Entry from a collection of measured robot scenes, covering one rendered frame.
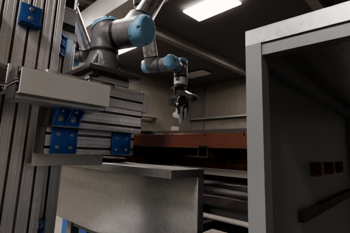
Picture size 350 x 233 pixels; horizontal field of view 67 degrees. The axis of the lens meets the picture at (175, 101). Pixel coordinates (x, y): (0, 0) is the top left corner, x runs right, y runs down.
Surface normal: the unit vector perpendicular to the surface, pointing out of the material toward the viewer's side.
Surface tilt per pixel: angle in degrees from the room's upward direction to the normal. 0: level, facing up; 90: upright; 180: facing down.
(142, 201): 90
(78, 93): 90
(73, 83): 90
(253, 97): 90
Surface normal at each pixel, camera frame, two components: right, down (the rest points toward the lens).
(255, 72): -0.67, -0.16
